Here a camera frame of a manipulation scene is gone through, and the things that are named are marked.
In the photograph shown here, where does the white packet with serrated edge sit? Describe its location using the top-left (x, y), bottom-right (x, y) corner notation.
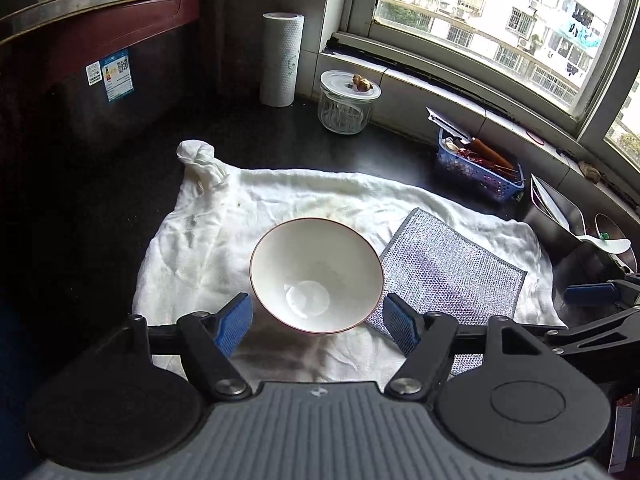
top-left (426, 106), bottom-right (473, 142)

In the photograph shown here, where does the blue label sticker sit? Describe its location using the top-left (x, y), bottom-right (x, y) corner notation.
top-left (100, 50), bottom-right (135, 104)

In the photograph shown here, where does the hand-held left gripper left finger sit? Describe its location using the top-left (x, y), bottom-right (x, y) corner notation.
top-left (125, 292), bottom-right (254, 403)

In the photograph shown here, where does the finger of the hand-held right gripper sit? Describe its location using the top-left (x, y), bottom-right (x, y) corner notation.
top-left (542, 305), bottom-right (640, 356)
top-left (565, 274), bottom-right (640, 310)

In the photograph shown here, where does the red plastic packet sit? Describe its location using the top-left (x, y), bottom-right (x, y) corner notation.
top-left (450, 146), bottom-right (503, 167)

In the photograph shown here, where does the grey mesh scrubbing cloth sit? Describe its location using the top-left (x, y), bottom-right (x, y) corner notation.
top-left (365, 206), bottom-right (528, 376)

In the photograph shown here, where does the window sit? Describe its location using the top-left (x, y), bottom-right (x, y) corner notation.
top-left (345, 0), bottom-right (640, 161)

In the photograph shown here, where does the brown handled tool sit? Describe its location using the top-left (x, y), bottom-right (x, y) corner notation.
top-left (470, 137), bottom-right (518, 172)

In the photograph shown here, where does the round metal ladle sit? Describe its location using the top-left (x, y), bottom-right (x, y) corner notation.
top-left (592, 212), bottom-right (635, 271)

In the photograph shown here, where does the white bowl with brown rim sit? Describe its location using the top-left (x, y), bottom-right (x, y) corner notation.
top-left (249, 217), bottom-right (386, 336)

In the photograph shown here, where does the white plastic spoon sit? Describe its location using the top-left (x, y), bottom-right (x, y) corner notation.
top-left (575, 232), bottom-right (632, 257)

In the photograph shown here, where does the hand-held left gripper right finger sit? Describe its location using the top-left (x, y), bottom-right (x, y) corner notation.
top-left (382, 292), bottom-right (546, 403)

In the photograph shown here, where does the white paper towel roll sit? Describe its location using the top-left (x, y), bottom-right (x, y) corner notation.
top-left (259, 11), bottom-right (306, 108)

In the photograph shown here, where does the stainless steel container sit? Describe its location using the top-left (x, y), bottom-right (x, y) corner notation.
top-left (522, 174), bottom-right (588, 261)

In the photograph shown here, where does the dark red kitchen appliance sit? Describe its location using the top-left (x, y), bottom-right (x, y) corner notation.
top-left (0, 0), bottom-right (201, 201)

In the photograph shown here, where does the glass jar with lid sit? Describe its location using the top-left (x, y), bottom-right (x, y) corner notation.
top-left (317, 69), bottom-right (382, 136)

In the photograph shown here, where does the blue plastic basket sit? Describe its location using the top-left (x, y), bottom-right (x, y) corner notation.
top-left (436, 127), bottom-right (526, 205)

